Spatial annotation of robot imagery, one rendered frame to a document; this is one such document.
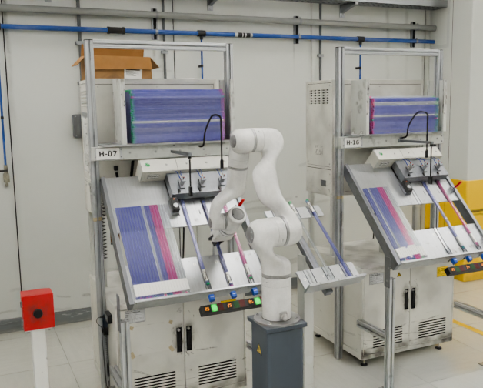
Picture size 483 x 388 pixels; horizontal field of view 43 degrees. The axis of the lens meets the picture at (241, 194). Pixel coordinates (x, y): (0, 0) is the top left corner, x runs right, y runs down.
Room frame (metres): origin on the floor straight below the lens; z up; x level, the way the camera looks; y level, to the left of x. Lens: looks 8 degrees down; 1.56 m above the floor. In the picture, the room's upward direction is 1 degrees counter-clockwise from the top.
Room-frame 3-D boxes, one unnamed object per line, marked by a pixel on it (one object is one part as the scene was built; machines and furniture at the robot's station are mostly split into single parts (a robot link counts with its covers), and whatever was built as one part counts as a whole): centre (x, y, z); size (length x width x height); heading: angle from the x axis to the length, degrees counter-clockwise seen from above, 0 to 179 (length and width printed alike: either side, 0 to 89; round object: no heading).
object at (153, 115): (3.22, 0.34, 1.52); 0.51 x 0.13 x 0.27; 114
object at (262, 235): (2.40, -0.11, 1.00); 0.19 x 0.12 x 0.24; 117
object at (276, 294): (2.41, -0.14, 0.79); 0.19 x 0.19 x 0.18
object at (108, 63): (3.45, 0.56, 1.82); 0.68 x 0.30 x 0.20; 114
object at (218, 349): (3.30, 0.44, 0.31); 0.70 x 0.65 x 0.62; 114
